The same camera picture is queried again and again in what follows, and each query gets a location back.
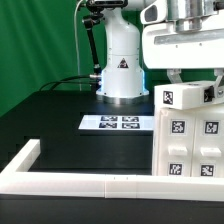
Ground black cable bundle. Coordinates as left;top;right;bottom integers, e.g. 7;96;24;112
39;75;101;92

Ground white cabinet door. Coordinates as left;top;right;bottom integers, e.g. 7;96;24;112
191;104;224;178
154;108;195;176

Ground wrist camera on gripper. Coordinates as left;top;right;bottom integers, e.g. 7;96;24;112
140;0;168;25

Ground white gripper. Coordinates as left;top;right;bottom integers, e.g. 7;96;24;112
141;20;224;98

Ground white cabinet body box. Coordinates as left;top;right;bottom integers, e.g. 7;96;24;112
152;104;224;178

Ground grey hanging cable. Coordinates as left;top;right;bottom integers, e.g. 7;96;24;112
73;0;87;92

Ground white flat tagged panel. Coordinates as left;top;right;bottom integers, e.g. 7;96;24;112
79;115;154;131

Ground small white tagged block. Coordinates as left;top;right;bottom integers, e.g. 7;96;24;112
154;81;215;110

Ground white U-shaped boundary frame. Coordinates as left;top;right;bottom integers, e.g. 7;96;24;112
0;139;224;202

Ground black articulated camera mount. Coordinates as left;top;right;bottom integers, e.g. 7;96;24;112
82;0;128;90

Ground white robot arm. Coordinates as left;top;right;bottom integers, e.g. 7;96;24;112
86;0;224;109

